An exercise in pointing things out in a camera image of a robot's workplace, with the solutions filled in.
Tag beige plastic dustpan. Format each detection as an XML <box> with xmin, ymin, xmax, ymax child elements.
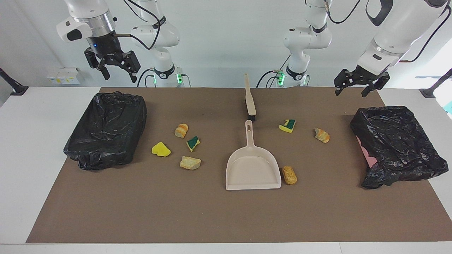
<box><xmin>226</xmin><ymin>120</ymin><xmax>282</xmax><ymax>191</ymax></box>

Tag white wall socket boxes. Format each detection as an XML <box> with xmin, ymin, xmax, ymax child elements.
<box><xmin>47</xmin><ymin>68</ymin><xmax>81</xmax><ymax>85</ymax></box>

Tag plain yellow sponge piece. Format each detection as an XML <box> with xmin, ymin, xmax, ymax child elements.
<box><xmin>151</xmin><ymin>141</ymin><xmax>172</xmax><ymax>157</ymax></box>

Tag small green yellow sponge piece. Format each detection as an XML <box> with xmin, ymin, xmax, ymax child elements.
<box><xmin>186</xmin><ymin>136</ymin><xmax>201</xmax><ymax>152</ymax></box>

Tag torn orange crust bread piece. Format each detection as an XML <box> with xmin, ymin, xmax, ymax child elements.
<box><xmin>315</xmin><ymin>128</ymin><xmax>330</xmax><ymax>144</ymax></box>

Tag brown table mat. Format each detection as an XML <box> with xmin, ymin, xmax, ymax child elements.
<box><xmin>26</xmin><ymin>87</ymin><xmax>452</xmax><ymax>244</ymax></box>

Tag large green yellow sponge piece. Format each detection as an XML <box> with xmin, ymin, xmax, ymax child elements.
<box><xmin>279</xmin><ymin>119</ymin><xmax>296</xmax><ymax>133</ymax></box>

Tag black bag lined pink bin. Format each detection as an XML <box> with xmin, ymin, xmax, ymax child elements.
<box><xmin>350</xmin><ymin>106</ymin><xmax>449</xmax><ymax>190</ymax></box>

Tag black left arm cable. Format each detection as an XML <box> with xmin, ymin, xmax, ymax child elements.
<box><xmin>324</xmin><ymin>0</ymin><xmax>452</xmax><ymax>63</ymax></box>

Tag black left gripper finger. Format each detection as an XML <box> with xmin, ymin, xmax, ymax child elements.
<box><xmin>334</xmin><ymin>70</ymin><xmax>355</xmax><ymax>96</ymax></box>
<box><xmin>361</xmin><ymin>76</ymin><xmax>391</xmax><ymax>97</ymax></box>

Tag black base cable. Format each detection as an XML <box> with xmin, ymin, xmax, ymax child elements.
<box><xmin>137</xmin><ymin>68</ymin><xmax>156</xmax><ymax>87</ymax></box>
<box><xmin>257</xmin><ymin>69</ymin><xmax>283</xmax><ymax>88</ymax></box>

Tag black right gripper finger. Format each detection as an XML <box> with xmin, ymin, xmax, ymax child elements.
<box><xmin>118</xmin><ymin>51</ymin><xmax>141</xmax><ymax>84</ymax></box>
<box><xmin>84</xmin><ymin>48</ymin><xmax>111</xmax><ymax>80</ymax></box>

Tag beige hand brush black bristles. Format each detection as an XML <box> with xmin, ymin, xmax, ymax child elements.
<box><xmin>244</xmin><ymin>74</ymin><xmax>257</xmax><ymax>121</ymax></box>

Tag orange striped croissant piece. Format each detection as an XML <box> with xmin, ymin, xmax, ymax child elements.
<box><xmin>174</xmin><ymin>123</ymin><xmax>189</xmax><ymax>139</ymax></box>

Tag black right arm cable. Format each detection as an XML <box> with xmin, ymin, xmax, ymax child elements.
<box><xmin>115</xmin><ymin>0</ymin><xmax>166</xmax><ymax>50</ymax></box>

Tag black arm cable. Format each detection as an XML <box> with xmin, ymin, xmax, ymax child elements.
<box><xmin>115</xmin><ymin>0</ymin><xmax>166</xmax><ymax>50</ymax></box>
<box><xmin>324</xmin><ymin>0</ymin><xmax>452</xmax><ymax>63</ymax></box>

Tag pale bread piece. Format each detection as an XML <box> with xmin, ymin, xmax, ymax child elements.
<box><xmin>180</xmin><ymin>156</ymin><xmax>202</xmax><ymax>170</ymax></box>

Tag brown oval bread roll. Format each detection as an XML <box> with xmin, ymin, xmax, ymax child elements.
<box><xmin>281</xmin><ymin>166</ymin><xmax>298</xmax><ymax>185</ymax></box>

